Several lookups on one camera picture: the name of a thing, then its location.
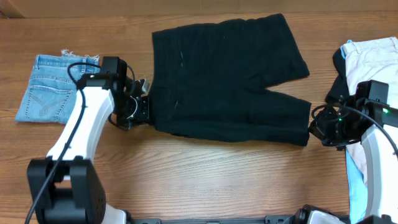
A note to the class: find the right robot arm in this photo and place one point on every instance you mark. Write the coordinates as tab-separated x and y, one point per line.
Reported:
363	118

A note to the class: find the light pink shorts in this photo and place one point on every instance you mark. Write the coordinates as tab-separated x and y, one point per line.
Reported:
371	69

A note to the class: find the black garment under pile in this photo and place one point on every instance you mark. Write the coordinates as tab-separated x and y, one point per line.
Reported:
339	89

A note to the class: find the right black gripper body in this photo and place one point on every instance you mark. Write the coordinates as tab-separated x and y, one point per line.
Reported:
319	129

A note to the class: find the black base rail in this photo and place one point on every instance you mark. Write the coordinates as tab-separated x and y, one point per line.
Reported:
269	219

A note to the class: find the black shorts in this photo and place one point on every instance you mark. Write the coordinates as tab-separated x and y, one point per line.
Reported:
213	81

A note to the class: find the folded blue denim shorts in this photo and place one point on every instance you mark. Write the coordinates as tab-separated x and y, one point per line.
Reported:
51	94

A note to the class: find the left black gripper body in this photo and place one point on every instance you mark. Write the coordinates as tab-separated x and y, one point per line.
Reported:
133	111

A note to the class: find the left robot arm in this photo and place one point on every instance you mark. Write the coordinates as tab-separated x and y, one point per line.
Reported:
64	186

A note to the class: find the light blue garment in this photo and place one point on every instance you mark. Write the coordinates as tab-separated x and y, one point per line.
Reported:
358	190

